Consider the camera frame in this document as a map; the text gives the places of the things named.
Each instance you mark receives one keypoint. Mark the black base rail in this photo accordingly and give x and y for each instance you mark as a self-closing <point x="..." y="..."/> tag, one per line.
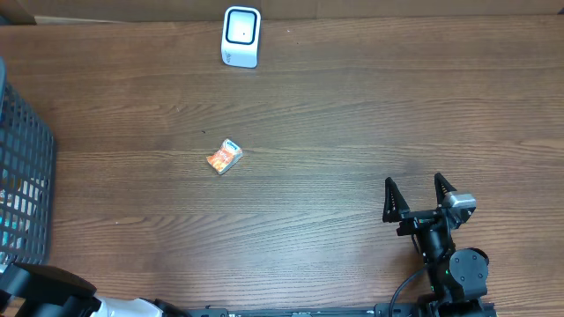
<point x="379" y="310"/>

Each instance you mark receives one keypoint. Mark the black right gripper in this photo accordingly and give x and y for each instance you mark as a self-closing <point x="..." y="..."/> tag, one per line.
<point x="396" y="210"/>

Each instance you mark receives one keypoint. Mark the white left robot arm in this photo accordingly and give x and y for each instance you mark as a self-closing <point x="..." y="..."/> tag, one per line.
<point x="47" y="291"/>

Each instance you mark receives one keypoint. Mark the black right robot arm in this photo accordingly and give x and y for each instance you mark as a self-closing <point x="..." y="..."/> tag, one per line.
<point x="457" y="277"/>

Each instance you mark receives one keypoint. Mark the orange tissue pack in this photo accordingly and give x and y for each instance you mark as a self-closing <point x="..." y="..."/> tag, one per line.
<point x="225" y="157"/>

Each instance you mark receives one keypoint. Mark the white barcode scanner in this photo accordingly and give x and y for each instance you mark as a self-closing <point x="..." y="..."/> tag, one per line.
<point x="240" y="37"/>

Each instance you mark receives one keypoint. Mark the black wire basket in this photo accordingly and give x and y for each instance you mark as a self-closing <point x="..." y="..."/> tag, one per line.
<point x="28" y="170"/>

